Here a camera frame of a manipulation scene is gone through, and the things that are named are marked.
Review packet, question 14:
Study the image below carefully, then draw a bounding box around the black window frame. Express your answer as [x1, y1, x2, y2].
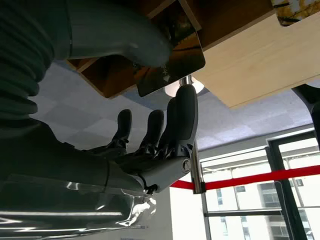
[265, 130, 320, 240]

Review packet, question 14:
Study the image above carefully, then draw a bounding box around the red barrier belt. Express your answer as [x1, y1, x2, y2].
[170, 164, 320, 191]

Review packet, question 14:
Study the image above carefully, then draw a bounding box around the brown wooden card organizer box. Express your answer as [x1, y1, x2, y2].
[66, 0, 275, 100]

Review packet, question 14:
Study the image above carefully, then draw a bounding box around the black mesh office chair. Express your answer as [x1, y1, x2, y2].
[291, 83, 320, 150]

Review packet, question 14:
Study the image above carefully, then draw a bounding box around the gold patterned card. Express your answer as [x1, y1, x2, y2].
[271, 0, 320, 27]

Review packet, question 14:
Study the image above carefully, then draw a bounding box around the chrome stanchion post with base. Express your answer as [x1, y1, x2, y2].
[163, 75, 207, 195]

